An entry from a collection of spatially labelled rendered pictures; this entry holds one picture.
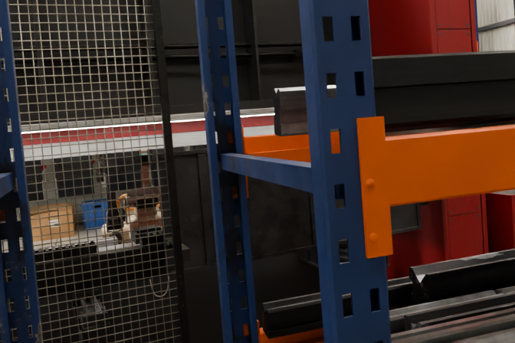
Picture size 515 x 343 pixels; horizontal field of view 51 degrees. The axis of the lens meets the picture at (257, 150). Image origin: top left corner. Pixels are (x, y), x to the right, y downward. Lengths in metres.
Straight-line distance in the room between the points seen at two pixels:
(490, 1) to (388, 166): 10.92
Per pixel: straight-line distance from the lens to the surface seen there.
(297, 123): 0.77
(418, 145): 0.53
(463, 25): 2.55
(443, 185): 0.55
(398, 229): 2.42
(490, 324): 0.83
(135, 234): 2.19
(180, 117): 2.24
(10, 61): 0.97
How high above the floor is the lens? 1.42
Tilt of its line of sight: 3 degrees down
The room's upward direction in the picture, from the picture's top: 5 degrees counter-clockwise
